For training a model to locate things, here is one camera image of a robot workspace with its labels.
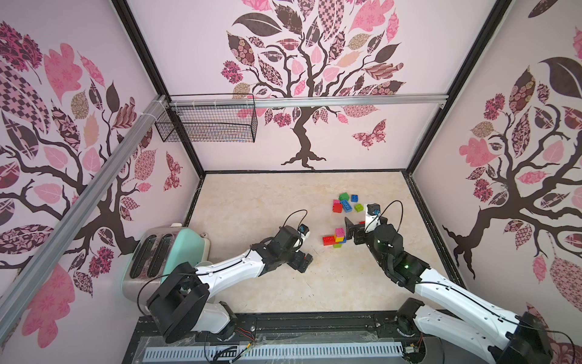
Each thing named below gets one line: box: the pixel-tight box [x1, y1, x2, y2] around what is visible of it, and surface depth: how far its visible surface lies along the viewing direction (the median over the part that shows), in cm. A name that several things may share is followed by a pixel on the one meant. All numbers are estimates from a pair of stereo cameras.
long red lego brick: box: [322, 235, 336, 246], surface depth 91 cm
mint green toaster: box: [121, 222, 210, 310], surface depth 75 cm
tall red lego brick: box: [331, 203, 344, 214], surface depth 106 cm
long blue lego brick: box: [341, 199, 353, 214], surface depth 106 cm
